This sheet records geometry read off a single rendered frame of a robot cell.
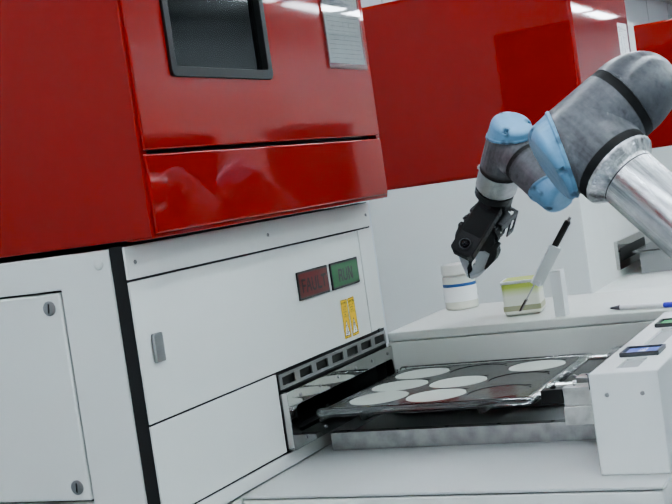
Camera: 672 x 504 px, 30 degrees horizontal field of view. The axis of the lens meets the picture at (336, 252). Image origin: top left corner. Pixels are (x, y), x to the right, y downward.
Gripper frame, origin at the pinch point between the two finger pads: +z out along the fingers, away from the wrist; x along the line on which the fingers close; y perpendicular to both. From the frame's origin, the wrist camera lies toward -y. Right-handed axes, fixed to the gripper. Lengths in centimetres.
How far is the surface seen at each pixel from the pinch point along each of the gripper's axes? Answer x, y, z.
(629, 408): -46, -46, -38
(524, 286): -9.6, 4.7, 0.1
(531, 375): -24.6, -22.2, -8.4
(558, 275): -16.1, 2.0, -9.0
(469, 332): -6.3, -8.3, 5.0
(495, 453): -30, -44, -12
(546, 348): -20.5, -5.6, 1.2
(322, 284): 13.8, -29.9, -9.5
